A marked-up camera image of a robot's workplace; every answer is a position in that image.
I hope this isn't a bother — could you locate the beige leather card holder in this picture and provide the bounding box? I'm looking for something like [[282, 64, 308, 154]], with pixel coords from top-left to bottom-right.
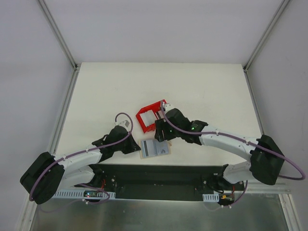
[[139, 139, 171, 159]]

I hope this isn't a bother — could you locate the white magnetic stripe card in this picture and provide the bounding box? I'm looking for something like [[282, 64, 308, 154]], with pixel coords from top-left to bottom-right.
[[141, 139, 158, 158]]

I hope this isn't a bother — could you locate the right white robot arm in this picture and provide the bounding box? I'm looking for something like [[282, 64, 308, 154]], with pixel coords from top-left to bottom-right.
[[154, 108, 284, 191]]

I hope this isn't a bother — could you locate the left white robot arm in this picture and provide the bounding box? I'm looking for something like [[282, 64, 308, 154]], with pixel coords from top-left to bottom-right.
[[20, 126, 140, 205]]

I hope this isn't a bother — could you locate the magnetic stripe card in bin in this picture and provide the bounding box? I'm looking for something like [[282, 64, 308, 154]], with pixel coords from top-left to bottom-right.
[[154, 111, 164, 119]]

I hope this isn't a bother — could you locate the white VIP card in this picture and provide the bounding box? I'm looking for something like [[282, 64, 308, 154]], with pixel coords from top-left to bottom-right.
[[156, 141, 169, 155]]

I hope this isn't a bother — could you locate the red plastic bin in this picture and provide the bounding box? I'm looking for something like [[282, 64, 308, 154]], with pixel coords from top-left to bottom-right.
[[136, 101, 162, 133]]

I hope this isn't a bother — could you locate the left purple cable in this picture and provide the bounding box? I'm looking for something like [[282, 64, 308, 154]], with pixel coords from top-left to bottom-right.
[[29, 112, 134, 205]]

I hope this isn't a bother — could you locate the purple cable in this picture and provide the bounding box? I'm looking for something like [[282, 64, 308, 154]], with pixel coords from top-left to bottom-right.
[[160, 101, 307, 209], [29, 112, 134, 205]]

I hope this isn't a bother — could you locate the left white cable duct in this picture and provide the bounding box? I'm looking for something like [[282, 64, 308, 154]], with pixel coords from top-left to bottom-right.
[[52, 189, 116, 200]]

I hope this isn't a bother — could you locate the white cable duct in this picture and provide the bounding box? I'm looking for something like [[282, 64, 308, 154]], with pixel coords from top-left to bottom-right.
[[202, 193, 219, 203], [52, 189, 116, 200]]

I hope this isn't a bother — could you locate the right white cable duct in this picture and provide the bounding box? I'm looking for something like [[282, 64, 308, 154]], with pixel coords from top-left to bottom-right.
[[202, 193, 219, 203]]

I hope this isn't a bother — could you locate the aluminium rail profile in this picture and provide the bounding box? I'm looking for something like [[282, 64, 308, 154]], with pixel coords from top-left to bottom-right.
[[240, 180, 292, 193]]

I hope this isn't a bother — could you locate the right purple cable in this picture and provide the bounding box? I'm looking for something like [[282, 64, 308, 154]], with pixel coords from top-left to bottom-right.
[[160, 101, 307, 209]]

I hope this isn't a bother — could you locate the left aluminium frame post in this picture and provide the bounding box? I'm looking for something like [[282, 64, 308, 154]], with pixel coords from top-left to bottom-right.
[[37, 0, 79, 71]]

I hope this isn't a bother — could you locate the aluminium frame post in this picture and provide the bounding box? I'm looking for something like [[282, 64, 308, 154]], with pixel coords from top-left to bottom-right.
[[243, 0, 292, 73], [37, 0, 79, 71]]

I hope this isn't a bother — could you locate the right aluminium frame post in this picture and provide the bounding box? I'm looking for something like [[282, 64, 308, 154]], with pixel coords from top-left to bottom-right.
[[243, 0, 292, 73]]

